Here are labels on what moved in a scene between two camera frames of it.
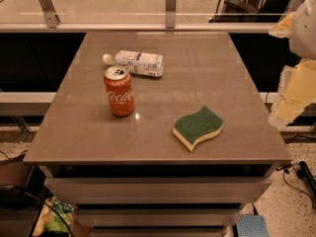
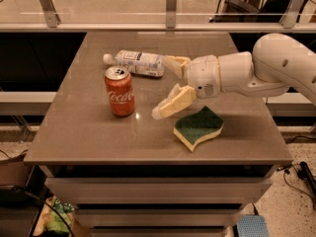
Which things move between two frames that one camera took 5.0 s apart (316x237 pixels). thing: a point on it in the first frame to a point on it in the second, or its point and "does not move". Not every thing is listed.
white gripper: [304, 34] to [202, 75]
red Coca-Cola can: [120, 90] does not move
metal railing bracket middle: [170, 6] does not move
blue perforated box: [252, 225] does not move
